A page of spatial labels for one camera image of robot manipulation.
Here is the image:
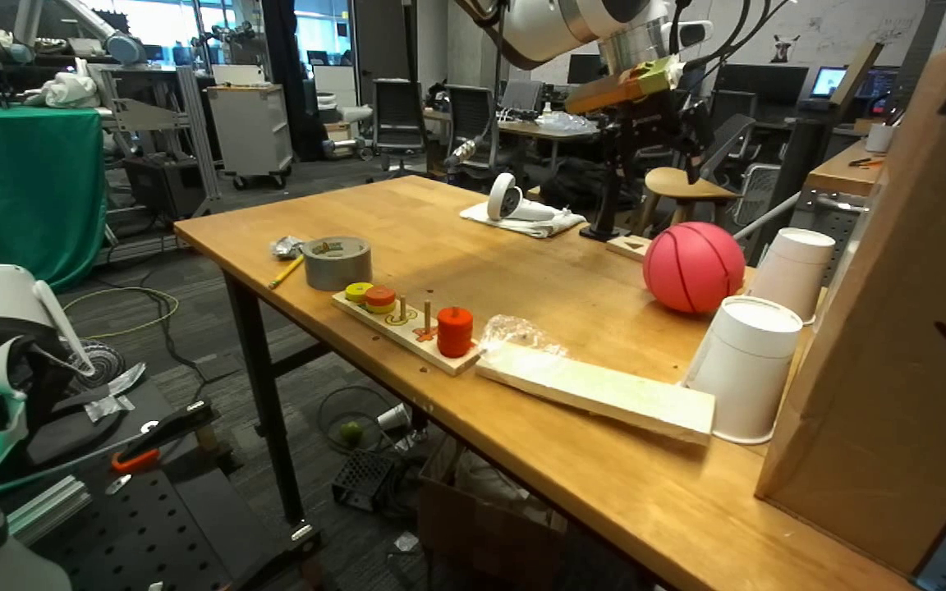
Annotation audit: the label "grey mesh office chair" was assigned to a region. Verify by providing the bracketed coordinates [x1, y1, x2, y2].
[442, 83, 503, 173]
[370, 75, 426, 157]

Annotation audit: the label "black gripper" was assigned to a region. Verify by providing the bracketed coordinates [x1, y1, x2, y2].
[600, 93, 711, 177]

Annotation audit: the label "black wire basket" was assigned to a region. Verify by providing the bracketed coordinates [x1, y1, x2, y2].
[311, 381, 400, 461]

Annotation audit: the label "white paper cup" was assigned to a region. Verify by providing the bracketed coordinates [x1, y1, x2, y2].
[682, 294, 808, 446]
[750, 222, 839, 326]

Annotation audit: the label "black pole camera stand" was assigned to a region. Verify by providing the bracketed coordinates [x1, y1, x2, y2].
[582, 109, 651, 243]

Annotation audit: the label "pink rubber basketball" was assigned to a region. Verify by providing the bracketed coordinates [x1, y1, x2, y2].
[642, 220, 750, 322]

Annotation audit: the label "long wooden workbench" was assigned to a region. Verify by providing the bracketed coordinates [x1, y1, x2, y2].
[802, 136, 894, 203]

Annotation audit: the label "grey duct tape roll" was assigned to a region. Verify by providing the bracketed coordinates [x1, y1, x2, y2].
[302, 235, 374, 294]

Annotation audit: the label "red handled pliers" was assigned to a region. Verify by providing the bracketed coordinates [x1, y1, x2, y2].
[109, 398, 217, 479]

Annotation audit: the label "yellow pencil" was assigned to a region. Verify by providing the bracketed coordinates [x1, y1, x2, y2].
[266, 258, 309, 294]

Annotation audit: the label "lit blue screen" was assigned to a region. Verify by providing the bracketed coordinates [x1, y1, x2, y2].
[808, 63, 852, 104]

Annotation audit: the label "crumpled silver foil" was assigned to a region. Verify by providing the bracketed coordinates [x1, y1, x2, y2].
[271, 235, 309, 263]

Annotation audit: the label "white VR headset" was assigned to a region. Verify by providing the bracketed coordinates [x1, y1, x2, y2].
[0, 260, 98, 473]

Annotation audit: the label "white flat wooden board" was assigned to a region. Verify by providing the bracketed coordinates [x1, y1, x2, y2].
[474, 338, 718, 446]

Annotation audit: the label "white folded cloth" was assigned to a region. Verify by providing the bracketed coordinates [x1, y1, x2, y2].
[456, 194, 588, 243]

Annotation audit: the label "wooden stool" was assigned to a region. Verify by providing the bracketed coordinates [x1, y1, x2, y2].
[642, 164, 739, 229]

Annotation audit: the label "green table cloth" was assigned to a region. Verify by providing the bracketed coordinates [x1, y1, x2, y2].
[0, 103, 112, 294]

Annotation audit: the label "orange stacking ring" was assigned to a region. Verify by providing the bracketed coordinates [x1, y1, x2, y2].
[365, 286, 400, 320]

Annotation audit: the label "aluminium extrusion bar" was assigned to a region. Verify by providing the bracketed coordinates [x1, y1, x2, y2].
[5, 473, 96, 545]

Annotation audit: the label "silver metal tool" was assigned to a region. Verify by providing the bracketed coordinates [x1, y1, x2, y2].
[83, 361, 151, 427]

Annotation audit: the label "wooden shape sorter plank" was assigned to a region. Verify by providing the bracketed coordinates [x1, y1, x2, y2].
[605, 235, 657, 263]

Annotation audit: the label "white wheeled cart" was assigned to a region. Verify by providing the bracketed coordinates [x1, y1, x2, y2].
[207, 79, 297, 190]

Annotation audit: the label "black computer monitor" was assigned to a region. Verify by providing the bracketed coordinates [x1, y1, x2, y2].
[715, 63, 811, 112]

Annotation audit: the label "clear crumpled plastic wrap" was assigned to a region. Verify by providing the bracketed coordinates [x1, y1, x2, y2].
[483, 311, 572, 361]

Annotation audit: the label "wooden office desk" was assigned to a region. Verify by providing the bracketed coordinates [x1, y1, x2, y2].
[494, 112, 609, 167]

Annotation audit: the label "wooden stacking toy base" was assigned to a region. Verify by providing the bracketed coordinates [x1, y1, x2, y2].
[333, 286, 486, 378]

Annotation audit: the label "red cylinder block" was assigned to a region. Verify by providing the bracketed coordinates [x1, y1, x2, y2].
[435, 306, 476, 361]

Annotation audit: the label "large cardboard box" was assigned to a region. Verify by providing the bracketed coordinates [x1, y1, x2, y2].
[751, 31, 946, 578]

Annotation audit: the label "black perforated breadboard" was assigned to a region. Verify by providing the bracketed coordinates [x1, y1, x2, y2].
[41, 458, 323, 591]

